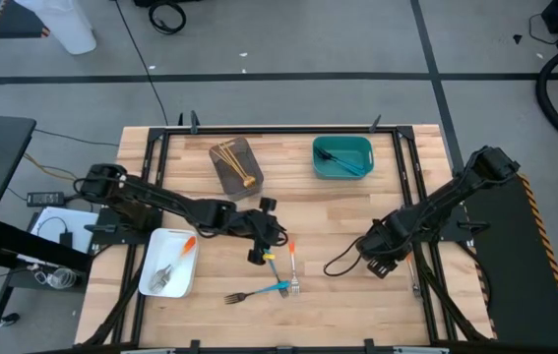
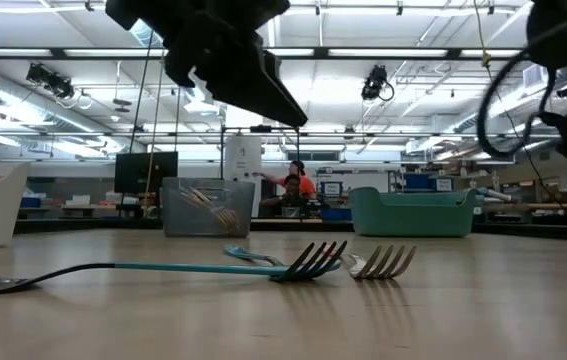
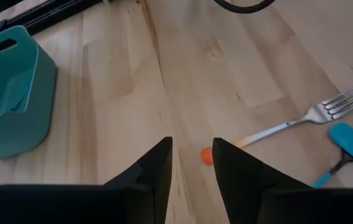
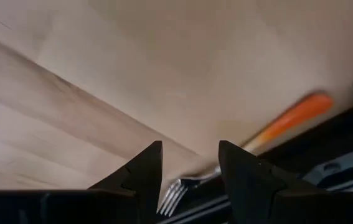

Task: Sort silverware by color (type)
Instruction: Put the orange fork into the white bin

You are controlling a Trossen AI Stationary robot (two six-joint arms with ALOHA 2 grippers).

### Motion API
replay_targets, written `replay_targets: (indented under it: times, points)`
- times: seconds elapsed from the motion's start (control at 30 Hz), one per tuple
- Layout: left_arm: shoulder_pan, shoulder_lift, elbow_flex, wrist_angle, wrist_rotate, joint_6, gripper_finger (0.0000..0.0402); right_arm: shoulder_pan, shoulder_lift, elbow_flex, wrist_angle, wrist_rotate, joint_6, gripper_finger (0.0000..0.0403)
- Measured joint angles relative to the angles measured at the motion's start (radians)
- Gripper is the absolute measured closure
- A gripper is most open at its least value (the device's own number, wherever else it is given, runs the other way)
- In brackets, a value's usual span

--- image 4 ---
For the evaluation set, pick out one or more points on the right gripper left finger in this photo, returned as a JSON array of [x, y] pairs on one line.
[[139, 180]]

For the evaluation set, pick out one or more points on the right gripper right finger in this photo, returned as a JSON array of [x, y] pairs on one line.
[[251, 186]]

